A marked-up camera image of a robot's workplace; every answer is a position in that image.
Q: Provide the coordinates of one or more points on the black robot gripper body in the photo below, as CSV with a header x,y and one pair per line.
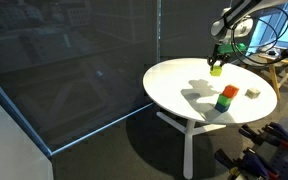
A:
x,y
217,56

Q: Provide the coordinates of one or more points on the wooden stool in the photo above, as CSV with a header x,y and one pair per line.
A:
x,y
278,72

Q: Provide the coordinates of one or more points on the blue cube block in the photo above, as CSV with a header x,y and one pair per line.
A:
x,y
221,108

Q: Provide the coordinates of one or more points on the purple spring clamp lower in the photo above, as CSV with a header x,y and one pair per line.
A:
x,y
251,163

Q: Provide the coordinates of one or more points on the pink cube block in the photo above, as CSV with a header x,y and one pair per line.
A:
x,y
252,93

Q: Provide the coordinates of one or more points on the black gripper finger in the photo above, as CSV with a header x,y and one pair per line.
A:
x,y
224,61
210,62

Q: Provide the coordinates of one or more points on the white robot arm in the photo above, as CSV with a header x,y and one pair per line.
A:
x,y
235,22

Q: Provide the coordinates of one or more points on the lime green cube block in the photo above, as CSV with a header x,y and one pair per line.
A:
x,y
216,70

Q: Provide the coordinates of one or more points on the round white table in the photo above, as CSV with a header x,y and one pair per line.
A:
x,y
185,87

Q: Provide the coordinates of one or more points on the purple spring clamp upper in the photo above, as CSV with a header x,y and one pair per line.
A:
x,y
272,133

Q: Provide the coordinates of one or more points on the purple spring clamp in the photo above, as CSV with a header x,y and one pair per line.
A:
x,y
272,133
251,163

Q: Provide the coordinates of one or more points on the dark green cube block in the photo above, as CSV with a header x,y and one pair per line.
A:
x,y
223,100

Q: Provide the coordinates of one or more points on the orange cube block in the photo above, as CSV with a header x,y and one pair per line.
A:
x,y
230,91

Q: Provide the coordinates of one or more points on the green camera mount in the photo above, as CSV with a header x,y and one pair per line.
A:
x,y
230,48

